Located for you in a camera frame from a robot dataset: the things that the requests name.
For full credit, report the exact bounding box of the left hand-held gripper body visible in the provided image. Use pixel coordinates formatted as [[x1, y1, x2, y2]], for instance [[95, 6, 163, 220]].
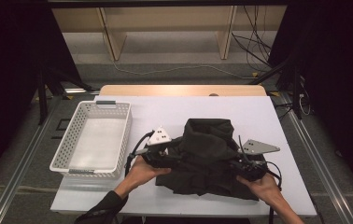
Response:
[[141, 125, 184, 169]]

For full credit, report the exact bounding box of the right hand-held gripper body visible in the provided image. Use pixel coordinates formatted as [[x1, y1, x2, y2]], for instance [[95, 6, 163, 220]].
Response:
[[231, 138, 281, 183]]

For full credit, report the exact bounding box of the dark grey garment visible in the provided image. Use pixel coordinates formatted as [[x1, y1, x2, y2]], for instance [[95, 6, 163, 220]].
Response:
[[155, 118, 268, 202]]

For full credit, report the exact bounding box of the white perforated plastic basket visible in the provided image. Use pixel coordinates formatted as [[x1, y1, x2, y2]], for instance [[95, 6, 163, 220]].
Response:
[[49, 100, 134, 181]]

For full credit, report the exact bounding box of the person's right hand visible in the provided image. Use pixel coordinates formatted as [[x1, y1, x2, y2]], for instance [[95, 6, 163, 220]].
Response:
[[235, 173, 281, 206]]

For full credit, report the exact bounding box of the person's left hand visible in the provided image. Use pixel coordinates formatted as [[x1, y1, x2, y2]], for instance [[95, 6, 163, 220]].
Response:
[[125, 155, 173, 191]]

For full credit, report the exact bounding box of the black metal stand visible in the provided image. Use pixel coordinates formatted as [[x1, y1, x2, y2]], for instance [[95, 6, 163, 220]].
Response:
[[248, 52, 304, 121]]

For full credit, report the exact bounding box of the black curtain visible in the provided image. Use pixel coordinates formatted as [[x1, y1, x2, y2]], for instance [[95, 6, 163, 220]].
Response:
[[0, 0, 83, 191], [267, 0, 353, 203]]

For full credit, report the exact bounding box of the black tripod stand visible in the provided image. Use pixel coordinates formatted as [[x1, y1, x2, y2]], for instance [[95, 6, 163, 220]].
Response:
[[36, 64, 96, 126]]

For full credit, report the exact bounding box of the light wooden shelf unit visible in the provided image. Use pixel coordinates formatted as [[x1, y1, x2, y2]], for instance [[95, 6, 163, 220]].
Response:
[[51, 5, 288, 62]]

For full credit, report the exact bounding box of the right hand-held gripper black cable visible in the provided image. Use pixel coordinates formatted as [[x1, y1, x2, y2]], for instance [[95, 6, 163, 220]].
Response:
[[238, 134, 283, 224]]

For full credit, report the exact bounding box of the aluminium floor rail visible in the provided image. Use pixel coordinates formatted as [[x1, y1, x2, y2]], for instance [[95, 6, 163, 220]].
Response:
[[0, 96, 64, 224], [278, 91, 353, 224]]

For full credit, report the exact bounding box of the black floor cable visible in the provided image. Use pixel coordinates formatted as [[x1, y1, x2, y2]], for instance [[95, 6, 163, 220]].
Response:
[[273, 102, 294, 121]]

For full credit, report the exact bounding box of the white cable loop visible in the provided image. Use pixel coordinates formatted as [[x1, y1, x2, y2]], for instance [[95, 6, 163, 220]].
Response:
[[298, 92, 312, 117]]

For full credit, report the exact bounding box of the white floor cable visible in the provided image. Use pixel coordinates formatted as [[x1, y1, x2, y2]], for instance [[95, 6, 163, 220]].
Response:
[[112, 60, 257, 80]]

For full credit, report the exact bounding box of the short silver rail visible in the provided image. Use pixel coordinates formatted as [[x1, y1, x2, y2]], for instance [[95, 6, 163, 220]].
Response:
[[64, 87, 101, 95]]

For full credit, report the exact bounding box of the bundle of black cables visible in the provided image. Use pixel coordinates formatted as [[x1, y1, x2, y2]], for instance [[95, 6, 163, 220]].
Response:
[[231, 5, 274, 73]]

